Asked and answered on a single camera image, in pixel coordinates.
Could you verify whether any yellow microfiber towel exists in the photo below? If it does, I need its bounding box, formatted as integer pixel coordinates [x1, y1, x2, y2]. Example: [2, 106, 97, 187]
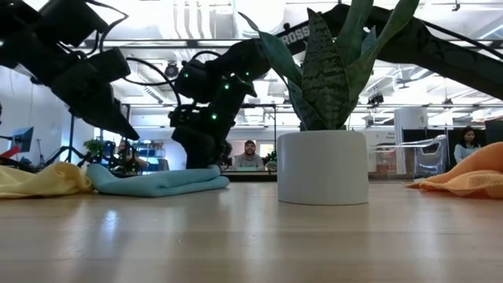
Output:
[0, 161, 94, 199]

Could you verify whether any clear plastic bin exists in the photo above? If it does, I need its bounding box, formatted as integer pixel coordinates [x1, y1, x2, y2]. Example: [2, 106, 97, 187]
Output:
[369, 134, 450, 181]

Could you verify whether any white column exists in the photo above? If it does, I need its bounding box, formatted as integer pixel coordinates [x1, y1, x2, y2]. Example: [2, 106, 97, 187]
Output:
[394, 107, 429, 175]

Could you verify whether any blue microfiber towel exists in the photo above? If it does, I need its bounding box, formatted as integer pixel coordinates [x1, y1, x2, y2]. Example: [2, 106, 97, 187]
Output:
[86, 164, 231, 198]

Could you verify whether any black aluminium table frame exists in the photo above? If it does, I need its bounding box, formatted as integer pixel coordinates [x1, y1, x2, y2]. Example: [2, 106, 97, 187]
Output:
[222, 170, 278, 183]

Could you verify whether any snake plant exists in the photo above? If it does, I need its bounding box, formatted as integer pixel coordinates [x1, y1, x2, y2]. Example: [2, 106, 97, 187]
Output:
[237, 0, 420, 207]

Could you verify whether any dark computer monitor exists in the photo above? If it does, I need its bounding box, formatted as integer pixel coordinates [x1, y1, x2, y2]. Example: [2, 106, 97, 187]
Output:
[10, 126, 35, 154]

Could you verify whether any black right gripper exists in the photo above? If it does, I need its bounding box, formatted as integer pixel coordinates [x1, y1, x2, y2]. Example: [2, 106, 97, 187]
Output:
[168, 97, 241, 171]

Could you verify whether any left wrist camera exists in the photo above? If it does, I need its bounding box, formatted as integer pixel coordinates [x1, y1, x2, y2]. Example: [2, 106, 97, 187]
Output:
[88, 46, 132, 82]

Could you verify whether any person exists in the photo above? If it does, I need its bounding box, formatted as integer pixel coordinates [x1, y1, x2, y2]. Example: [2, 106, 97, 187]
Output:
[233, 139, 266, 171]
[113, 139, 149, 174]
[453, 126, 482, 164]

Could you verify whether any orange microfiber towel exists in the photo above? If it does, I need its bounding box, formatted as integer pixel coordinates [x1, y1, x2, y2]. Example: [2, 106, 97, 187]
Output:
[406, 141, 503, 199]

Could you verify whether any small green potted plant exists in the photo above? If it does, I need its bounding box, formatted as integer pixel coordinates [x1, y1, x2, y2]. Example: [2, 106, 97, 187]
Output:
[82, 138, 105, 163]

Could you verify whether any black ceiling spotlight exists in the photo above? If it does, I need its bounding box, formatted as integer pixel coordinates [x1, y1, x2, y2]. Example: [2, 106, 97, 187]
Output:
[164, 61, 180, 79]

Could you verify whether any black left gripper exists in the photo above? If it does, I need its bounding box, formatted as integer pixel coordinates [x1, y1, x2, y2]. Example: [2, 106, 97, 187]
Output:
[50, 61, 140, 142]

